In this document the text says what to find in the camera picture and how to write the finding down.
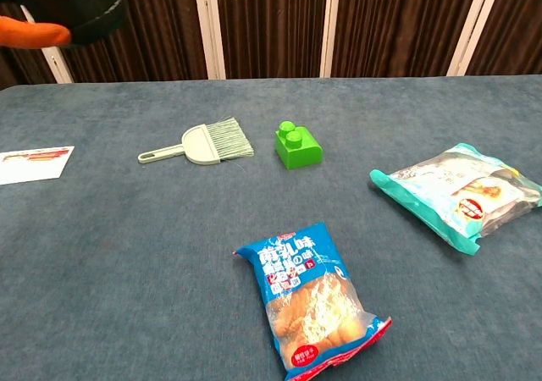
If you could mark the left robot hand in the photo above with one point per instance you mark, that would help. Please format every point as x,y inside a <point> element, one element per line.
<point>38,34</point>

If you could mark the black round lid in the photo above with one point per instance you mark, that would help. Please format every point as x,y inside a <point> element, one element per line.
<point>108,19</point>

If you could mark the mint green hand brush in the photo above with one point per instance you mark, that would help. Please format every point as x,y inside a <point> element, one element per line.
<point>203,146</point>

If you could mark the white printed card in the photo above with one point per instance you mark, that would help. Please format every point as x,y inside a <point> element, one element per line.
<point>29,171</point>

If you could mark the green toy building block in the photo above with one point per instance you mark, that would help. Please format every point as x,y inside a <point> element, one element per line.
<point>298,152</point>

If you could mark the blue biscuit snack bag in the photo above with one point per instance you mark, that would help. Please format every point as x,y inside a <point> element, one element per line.
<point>305,288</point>

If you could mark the teal clear snack bag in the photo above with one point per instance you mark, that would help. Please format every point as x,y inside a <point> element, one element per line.
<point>440,190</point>

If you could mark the white screen frame post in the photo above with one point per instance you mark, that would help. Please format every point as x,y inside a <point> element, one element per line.
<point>59,65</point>
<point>474,25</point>
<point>330,25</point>
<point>209,29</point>

